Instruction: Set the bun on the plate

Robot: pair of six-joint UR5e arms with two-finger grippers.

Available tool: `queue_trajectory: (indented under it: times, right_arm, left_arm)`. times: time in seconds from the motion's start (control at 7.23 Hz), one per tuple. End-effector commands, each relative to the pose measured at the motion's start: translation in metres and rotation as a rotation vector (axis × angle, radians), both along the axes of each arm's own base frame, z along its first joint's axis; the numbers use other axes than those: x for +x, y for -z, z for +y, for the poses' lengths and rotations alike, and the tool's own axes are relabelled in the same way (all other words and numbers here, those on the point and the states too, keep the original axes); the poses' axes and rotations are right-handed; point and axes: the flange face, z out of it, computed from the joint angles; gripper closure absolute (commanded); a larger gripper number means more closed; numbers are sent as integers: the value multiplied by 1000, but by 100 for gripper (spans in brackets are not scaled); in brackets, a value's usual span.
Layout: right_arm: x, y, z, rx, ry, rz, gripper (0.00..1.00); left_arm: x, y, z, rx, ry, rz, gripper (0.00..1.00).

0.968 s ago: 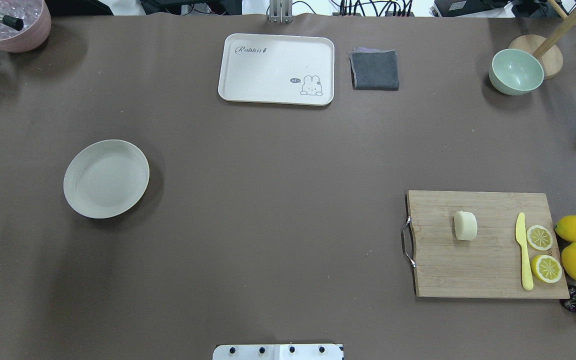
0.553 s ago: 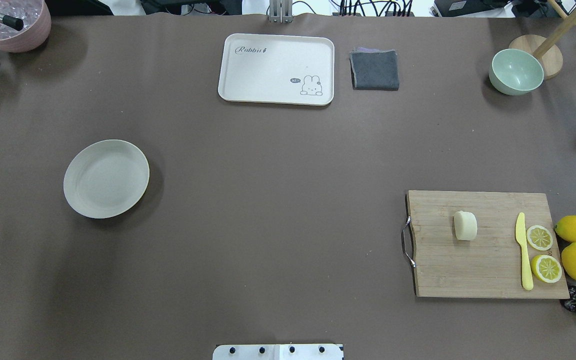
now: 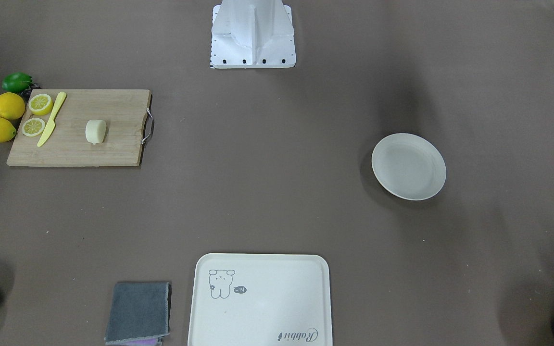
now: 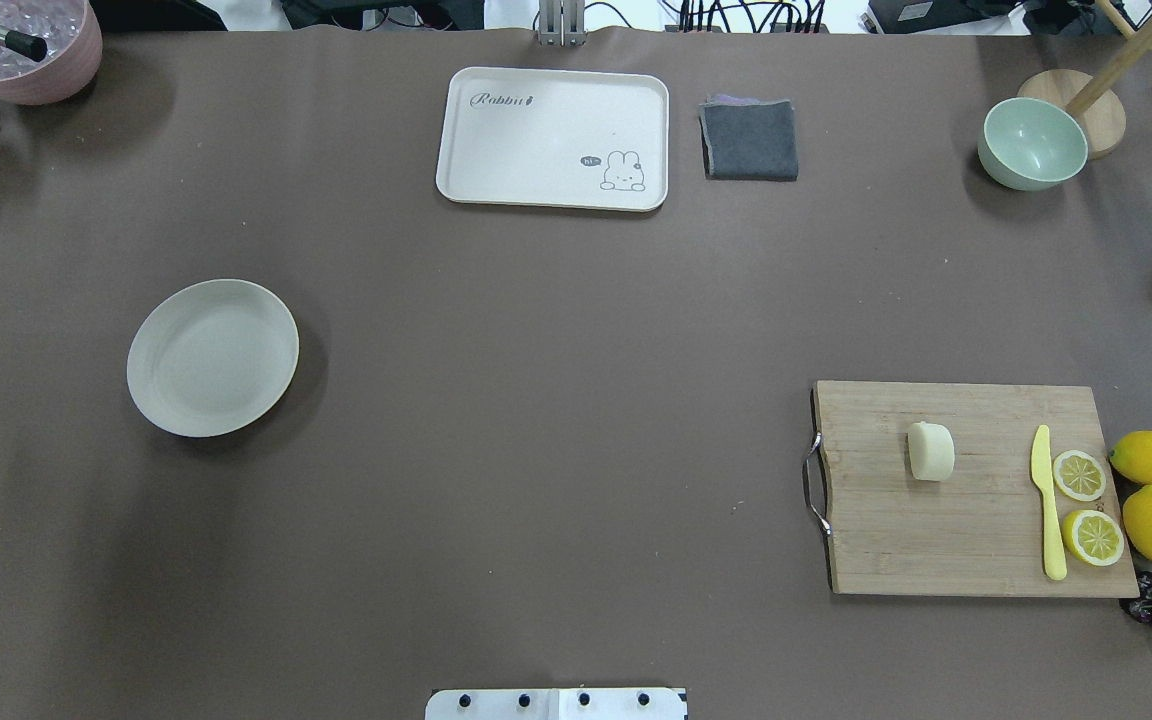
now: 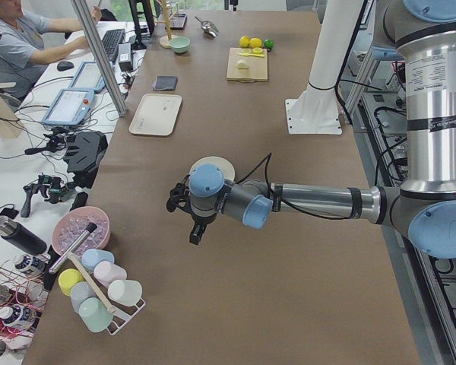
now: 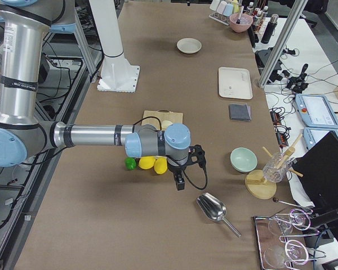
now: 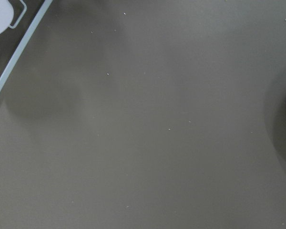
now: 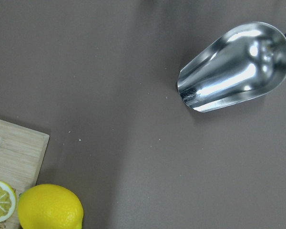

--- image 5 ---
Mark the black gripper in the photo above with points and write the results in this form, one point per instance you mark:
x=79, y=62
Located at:
x=199, y=220

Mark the cream round plate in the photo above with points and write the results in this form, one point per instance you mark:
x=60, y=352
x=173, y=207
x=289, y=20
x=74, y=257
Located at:
x=223, y=164

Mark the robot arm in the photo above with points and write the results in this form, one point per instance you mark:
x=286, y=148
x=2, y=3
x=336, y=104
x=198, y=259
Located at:
x=423, y=207

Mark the cream rabbit tray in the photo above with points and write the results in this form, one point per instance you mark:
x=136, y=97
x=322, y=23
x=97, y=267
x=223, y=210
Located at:
x=156, y=115

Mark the white cup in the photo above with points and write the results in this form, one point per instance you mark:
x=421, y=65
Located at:
x=125, y=292

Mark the pink cup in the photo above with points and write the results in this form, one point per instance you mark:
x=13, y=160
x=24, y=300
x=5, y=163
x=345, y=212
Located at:
x=107, y=272

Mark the blue cup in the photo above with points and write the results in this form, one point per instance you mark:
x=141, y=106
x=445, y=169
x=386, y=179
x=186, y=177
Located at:
x=92, y=257

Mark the white cup rack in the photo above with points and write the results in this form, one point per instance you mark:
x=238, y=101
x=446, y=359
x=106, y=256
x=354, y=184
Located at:
x=121, y=318

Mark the wooden stick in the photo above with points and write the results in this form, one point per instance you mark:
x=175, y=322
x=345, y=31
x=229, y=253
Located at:
x=103, y=298

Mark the pink bowl of ice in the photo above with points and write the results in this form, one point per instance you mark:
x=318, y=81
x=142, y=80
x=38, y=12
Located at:
x=69, y=228

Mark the mint green cup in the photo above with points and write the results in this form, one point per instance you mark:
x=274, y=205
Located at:
x=95, y=315

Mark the grey cup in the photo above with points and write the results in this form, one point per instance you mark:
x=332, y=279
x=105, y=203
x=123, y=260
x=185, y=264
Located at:
x=80, y=292

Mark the black stand device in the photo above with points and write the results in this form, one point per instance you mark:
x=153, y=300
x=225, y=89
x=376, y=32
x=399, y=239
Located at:
x=84, y=152

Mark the yellow cup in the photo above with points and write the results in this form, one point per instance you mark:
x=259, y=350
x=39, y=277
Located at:
x=69, y=278

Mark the grey folded cloth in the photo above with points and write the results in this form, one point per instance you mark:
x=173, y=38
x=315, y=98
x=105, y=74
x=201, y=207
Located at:
x=165, y=83

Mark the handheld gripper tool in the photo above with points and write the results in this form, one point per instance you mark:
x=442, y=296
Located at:
x=50, y=187

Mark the wooden cutting board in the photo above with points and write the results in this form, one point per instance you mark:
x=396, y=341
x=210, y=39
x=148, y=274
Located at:
x=257, y=71

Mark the near teach pendant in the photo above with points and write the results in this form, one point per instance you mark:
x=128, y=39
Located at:
x=70, y=107

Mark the teach pendant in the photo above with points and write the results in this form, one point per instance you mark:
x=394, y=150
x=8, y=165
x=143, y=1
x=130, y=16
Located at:
x=70, y=107
x=88, y=76

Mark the yellow plastic knife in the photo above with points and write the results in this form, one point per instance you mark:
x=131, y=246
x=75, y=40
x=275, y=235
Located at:
x=259, y=55

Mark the mint green bowl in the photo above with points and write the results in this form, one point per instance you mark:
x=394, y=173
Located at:
x=179, y=44

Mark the far teach pendant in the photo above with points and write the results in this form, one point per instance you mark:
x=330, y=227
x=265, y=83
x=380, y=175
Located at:
x=88, y=76

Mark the black thermos bottle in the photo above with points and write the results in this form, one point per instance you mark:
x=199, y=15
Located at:
x=19, y=236

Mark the wooden mug tree stand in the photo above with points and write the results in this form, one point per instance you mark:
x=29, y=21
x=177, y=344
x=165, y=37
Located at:
x=164, y=19

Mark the whole yellow lemon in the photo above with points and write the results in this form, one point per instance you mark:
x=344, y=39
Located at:
x=255, y=42
x=244, y=41

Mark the green lime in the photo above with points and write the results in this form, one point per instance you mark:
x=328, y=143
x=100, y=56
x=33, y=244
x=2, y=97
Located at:
x=269, y=44

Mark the metal scoop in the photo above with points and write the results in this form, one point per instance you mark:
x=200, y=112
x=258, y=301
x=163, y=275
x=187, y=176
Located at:
x=208, y=27

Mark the black keyboard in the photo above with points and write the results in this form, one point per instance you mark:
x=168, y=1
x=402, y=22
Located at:
x=111, y=41

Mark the black computer mouse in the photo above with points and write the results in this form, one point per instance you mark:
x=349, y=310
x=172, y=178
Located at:
x=64, y=66

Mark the seated person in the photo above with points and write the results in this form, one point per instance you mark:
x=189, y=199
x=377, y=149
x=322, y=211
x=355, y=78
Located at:
x=23, y=55

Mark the metal ice scoop handle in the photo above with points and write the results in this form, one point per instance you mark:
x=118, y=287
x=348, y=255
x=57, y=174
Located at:
x=91, y=227

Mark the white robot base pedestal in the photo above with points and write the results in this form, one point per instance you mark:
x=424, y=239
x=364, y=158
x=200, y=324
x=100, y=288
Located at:
x=315, y=111

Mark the aluminium frame post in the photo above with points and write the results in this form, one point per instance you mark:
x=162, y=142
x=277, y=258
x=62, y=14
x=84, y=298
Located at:
x=96, y=46

